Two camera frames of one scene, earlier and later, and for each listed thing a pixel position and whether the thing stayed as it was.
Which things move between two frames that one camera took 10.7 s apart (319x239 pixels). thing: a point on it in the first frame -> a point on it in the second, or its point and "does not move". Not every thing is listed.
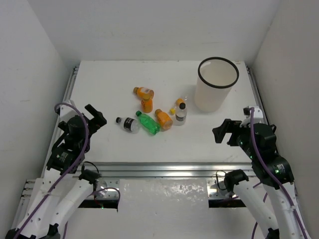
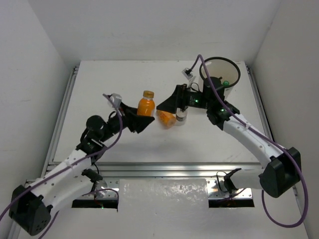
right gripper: [227, 125] -> [178, 99]
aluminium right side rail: [258, 96] does not move
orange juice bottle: [144, 92] -> [146, 105]
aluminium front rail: [163, 170] does not move
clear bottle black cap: [181, 114] does not move
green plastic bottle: [146, 122] -> [226, 83]
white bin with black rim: [216, 76] does not move
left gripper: [95, 119] -> [130, 118]
